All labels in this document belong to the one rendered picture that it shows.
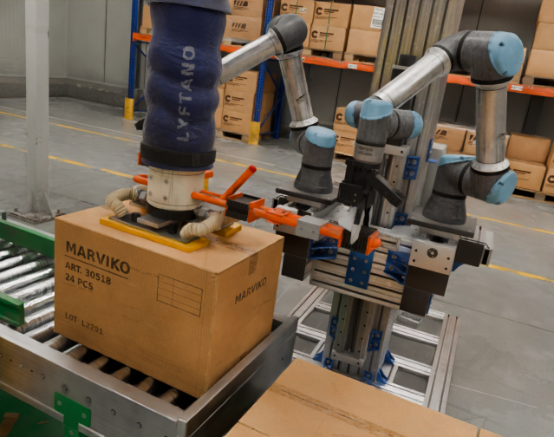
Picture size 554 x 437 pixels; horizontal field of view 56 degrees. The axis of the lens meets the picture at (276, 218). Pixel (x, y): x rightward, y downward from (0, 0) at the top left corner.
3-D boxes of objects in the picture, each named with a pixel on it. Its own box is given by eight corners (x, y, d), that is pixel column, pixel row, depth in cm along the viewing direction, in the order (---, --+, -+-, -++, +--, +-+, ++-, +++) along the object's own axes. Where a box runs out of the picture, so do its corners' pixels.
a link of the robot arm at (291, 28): (322, 38, 178) (197, 107, 174) (310, 38, 188) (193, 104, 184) (308, 5, 174) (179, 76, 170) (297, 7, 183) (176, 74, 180)
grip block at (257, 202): (222, 216, 149) (224, 197, 147) (240, 210, 158) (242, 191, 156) (247, 224, 146) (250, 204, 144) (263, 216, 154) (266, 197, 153)
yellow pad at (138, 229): (98, 224, 159) (99, 208, 157) (121, 217, 168) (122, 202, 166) (189, 254, 145) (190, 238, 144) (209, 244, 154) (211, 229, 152)
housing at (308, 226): (294, 234, 141) (296, 218, 140) (304, 229, 147) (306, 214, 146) (317, 241, 139) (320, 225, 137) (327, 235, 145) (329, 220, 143)
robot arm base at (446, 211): (424, 208, 194) (430, 183, 191) (466, 218, 188) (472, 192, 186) (419, 218, 180) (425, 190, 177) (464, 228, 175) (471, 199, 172)
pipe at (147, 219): (103, 211, 160) (104, 193, 158) (156, 197, 181) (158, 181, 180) (194, 240, 146) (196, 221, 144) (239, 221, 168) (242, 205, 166)
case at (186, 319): (53, 332, 171) (54, 217, 159) (136, 291, 206) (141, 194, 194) (205, 402, 147) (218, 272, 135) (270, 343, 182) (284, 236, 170)
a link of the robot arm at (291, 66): (303, 163, 203) (270, 17, 182) (291, 155, 216) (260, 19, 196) (330, 154, 205) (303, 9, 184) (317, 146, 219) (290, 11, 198)
